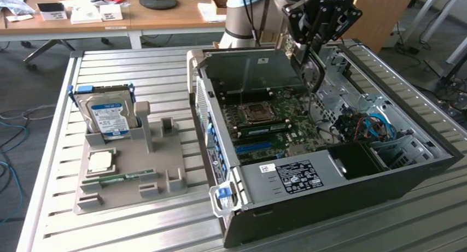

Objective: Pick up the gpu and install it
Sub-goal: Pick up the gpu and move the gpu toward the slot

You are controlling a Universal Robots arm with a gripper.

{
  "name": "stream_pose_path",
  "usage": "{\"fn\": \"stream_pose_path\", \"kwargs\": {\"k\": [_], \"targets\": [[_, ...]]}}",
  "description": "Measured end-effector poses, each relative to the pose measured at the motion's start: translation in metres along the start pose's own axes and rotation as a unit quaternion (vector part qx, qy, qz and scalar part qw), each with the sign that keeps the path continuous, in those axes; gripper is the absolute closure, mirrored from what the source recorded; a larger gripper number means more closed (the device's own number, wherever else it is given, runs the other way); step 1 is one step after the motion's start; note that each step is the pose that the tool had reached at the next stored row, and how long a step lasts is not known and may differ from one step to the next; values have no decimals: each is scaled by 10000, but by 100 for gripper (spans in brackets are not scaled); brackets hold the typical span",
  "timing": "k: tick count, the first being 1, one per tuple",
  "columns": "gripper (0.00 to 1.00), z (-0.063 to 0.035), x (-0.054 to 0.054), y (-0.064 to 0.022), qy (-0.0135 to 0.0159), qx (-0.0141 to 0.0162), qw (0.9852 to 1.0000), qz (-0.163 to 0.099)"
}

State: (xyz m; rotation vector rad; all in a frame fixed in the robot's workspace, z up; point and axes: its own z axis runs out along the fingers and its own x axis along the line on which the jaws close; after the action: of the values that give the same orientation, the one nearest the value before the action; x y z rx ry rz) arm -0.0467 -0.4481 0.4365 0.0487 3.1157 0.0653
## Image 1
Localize black graphics card green board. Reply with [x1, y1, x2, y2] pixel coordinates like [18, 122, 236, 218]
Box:
[279, 33, 325, 93]

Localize wooden cabinet panel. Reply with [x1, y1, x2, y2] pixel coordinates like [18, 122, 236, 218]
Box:
[341, 0, 419, 54]

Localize silver perforated drive cage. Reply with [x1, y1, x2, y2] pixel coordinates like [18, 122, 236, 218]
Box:
[315, 70, 365, 119]

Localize white paper stack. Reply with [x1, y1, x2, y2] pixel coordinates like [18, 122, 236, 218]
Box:
[197, 2, 228, 22]

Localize metal CPU socket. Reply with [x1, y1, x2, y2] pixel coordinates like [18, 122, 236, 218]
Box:
[239, 102, 273, 124]

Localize green motherboard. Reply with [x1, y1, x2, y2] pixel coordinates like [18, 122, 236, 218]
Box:
[218, 89, 336, 165]

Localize wooden top office desk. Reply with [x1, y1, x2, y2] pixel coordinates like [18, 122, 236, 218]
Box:
[0, 0, 133, 49]
[129, 0, 229, 49]

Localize black round lamp base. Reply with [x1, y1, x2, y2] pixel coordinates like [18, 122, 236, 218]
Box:
[138, 0, 180, 10]

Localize blue expansion slot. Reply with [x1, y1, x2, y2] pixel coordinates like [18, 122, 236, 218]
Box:
[235, 142, 273, 154]

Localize silver disk bay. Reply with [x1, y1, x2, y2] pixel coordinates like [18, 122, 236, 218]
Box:
[369, 134, 437, 169]

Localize white printed card box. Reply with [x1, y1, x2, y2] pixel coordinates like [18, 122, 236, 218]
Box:
[100, 4, 122, 22]

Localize silver power supply unit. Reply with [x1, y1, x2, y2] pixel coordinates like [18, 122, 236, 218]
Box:
[239, 150, 345, 205]

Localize white stacked boxes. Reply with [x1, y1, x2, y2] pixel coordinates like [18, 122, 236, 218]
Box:
[69, 0, 102, 25]

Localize hard disk in blue caddy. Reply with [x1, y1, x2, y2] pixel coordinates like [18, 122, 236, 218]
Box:
[66, 82, 138, 140]

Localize black open PC case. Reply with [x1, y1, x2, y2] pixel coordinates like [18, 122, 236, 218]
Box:
[185, 38, 464, 249]

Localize grey plastic parts rack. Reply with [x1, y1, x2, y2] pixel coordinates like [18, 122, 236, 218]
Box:
[72, 100, 189, 215]

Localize white box black top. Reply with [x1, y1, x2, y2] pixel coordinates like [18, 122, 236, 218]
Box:
[36, 2, 68, 21]

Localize silver CPU chip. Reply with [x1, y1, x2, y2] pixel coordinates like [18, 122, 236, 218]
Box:
[86, 151, 113, 173]

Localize green loose RAM stick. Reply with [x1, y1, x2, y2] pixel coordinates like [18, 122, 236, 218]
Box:
[81, 169, 156, 185]

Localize clear plastic bag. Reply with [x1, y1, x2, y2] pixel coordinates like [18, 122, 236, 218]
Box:
[0, 0, 36, 15]

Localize black wire bundle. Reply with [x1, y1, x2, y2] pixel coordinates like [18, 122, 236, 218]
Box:
[333, 115, 360, 142]

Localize white desk frame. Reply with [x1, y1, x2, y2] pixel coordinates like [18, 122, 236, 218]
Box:
[400, 0, 467, 65]

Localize blue data wire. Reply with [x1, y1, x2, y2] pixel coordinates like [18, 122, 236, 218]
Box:
[364, 114, 397, 141]

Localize blue floor cable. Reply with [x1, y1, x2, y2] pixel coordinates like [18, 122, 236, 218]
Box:
[0, 120, 25, 225]

